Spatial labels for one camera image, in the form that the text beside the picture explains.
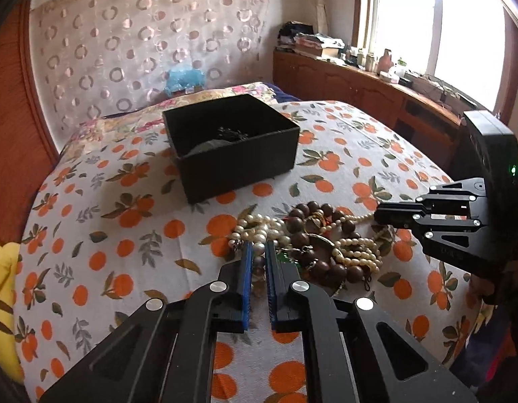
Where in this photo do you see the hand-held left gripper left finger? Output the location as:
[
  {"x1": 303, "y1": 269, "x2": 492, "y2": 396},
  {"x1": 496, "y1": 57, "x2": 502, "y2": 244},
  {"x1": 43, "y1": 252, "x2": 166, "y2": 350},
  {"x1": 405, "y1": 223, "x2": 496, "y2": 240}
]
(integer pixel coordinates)
[{"x1": 38, "y1": 241, "x2": 253, "y2": 403}]

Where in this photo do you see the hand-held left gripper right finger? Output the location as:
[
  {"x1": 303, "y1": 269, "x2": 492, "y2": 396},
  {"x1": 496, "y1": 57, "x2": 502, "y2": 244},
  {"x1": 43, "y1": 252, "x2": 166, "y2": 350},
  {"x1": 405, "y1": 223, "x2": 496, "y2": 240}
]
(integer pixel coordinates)
[{"x1": 265, "y1": 239, "x2": 478, "y2": 403}]

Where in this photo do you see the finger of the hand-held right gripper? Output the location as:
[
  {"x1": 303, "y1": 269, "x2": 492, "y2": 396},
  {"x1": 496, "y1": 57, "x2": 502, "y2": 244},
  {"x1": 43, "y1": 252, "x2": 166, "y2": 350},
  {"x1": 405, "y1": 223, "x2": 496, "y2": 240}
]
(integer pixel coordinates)
[
  {"x1": 374, "y1": 213, "x2": 508, "y2": 280},
  {"x1": 374, "y1": 178, "x2": 488, "y2": 219}
]

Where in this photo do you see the green stone pendant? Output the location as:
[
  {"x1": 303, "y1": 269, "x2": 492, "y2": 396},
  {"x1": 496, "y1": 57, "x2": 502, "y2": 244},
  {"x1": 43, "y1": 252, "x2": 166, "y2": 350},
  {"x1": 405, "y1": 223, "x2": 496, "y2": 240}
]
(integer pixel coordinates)
[{"x1": 278, "y1": 250, "x2": 302, "y2": 270}]

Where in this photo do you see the dark wooden bead bracelet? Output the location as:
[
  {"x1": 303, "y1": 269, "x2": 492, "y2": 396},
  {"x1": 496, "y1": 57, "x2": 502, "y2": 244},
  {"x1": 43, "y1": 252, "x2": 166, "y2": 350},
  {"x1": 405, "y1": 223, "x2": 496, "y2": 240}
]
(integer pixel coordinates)
[{"x1": 284, "y1": 200, "x2": 369, "y2": 295}]

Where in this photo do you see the white pearl necklace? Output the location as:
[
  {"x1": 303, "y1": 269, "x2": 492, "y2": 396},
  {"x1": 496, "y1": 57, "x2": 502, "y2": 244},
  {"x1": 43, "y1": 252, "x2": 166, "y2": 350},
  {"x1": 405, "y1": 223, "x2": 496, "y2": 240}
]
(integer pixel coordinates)
[{"x1": 229, "y1": 213, "x2": 294, "y2": 255}]

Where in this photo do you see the bronze ornament bracelet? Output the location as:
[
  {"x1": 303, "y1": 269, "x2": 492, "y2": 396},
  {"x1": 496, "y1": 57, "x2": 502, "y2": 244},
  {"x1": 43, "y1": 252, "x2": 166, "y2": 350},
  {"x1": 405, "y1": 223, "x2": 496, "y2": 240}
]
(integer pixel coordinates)
[{"x1": 303, "y1": 213, "x2": 332, "y2": 236}]

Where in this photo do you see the cream oval bead bracelet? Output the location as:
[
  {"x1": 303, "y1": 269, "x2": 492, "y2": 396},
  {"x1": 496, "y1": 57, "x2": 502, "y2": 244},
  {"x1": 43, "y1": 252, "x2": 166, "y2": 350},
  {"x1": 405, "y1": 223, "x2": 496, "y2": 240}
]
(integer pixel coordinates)
[{"x1": 331, "y1": 224, "x2": 395, "y2": 270}]

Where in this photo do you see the black square box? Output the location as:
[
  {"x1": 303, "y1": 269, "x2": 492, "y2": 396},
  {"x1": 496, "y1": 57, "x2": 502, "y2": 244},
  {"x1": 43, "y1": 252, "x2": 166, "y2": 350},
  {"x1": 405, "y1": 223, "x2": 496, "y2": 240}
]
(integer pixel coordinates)
[{"x1": 162, "y1": 93, "x2": 302, "y2": 204}]

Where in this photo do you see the dark metal chain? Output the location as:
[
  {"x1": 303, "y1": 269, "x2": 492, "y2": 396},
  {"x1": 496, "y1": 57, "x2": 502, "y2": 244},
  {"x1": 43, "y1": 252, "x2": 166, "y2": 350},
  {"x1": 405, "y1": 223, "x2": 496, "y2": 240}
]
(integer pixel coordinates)
[{"x1": 216, "y1": 125, "x2": 248, "y2": 142}]

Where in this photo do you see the person's right hand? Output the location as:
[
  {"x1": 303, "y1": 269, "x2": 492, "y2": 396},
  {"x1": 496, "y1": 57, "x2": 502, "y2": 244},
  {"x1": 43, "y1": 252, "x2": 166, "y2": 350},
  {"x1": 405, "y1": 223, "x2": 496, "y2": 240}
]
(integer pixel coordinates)
[{"x1": 469, "y1": 275, "x2": 495, "y2": 304}]

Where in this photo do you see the person's dark clothing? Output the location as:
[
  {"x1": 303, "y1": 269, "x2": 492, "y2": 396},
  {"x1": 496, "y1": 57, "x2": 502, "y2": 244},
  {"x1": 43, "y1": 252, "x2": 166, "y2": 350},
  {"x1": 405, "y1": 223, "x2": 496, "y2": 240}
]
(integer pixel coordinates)
[{"x1": 450, "y1": 298, "x2": 518, "y2": 403}]

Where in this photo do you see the orange fruit print bedspread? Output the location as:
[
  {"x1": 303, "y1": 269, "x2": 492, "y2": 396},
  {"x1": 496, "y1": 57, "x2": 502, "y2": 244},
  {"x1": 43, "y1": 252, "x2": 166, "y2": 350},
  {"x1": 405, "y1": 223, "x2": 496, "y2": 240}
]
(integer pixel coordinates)
[{"x1": 13, "y1": 100, "x2": 495, "y2": 403}]

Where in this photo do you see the wooden cabinet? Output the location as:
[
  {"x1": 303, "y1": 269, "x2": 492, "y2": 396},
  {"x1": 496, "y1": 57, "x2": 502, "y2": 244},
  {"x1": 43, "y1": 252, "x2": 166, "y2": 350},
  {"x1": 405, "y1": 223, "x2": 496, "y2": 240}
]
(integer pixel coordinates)
[{"x1": 272, "y1": 47, "x2": 467, "y2": 165}]

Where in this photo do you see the brown bottle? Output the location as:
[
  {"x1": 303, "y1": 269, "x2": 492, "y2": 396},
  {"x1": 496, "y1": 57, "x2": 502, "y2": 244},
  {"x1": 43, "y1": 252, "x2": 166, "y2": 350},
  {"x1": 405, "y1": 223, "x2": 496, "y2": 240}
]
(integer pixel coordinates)
[{"x1": 378, "y1": 48, "x2": 395, "y2": 73}]

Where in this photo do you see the window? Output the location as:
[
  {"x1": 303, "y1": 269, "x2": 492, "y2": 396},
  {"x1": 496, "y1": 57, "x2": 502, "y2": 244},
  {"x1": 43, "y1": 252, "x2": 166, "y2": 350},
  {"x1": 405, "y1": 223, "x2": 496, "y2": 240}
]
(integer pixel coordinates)
[{"x1": 355, "y1": 0, "x2": 518, "y2": 112}]

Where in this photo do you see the floral patchwork quilt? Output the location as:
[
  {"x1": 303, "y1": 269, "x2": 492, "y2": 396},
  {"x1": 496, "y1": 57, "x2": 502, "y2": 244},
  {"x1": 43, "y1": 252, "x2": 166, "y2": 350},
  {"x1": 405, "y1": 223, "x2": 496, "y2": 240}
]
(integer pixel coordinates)
[{"x1": 69, "y1": 82, "x2": 304, "y2": 152}]

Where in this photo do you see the stack of books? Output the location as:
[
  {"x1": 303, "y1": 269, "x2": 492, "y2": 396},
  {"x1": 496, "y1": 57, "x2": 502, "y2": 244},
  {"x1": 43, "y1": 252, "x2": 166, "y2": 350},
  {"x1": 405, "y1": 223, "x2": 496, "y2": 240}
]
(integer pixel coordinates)
[{"x1": 277, "y1": 21, "x2": 349, "y2": 58}]

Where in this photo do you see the blue plush toy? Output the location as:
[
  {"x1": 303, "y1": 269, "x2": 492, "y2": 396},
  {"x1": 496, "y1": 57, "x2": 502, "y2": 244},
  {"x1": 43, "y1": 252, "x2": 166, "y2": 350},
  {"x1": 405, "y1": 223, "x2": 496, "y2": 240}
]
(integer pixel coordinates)
[{"x1": 164, "y1": 66, "x2": 208, "y2": 96}]

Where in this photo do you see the white curtain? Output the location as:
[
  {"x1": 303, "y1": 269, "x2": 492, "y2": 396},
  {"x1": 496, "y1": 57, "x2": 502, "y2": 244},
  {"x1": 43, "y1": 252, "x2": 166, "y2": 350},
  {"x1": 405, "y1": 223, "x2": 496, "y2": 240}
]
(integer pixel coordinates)
[{"x1": 313, "y1": 0, "x2": 340, "y2": 38}]

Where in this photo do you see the yellow cloth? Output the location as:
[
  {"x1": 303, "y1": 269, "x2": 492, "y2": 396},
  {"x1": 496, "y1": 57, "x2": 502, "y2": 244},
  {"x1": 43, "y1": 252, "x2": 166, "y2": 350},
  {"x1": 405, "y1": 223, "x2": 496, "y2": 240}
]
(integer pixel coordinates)
[{"x1": 0, "y1": 238, "x2": 25, "y2": 384}]

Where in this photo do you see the wooden headboard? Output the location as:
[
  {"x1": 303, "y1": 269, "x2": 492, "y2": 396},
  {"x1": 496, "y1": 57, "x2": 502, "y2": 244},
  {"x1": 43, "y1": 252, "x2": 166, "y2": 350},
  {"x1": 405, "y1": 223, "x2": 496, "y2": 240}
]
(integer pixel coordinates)
[{"x1": 0, "y1": 0, "x2": 59, "y2": 245}]

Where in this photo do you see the circle pattern lace cloth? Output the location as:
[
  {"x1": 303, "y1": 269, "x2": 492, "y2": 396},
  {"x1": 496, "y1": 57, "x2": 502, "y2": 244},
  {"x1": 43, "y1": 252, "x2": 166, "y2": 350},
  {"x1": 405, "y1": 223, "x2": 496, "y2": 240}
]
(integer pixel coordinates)
[{"x1": 29, "y1": 0, "x2": 273, "y2": 136}]

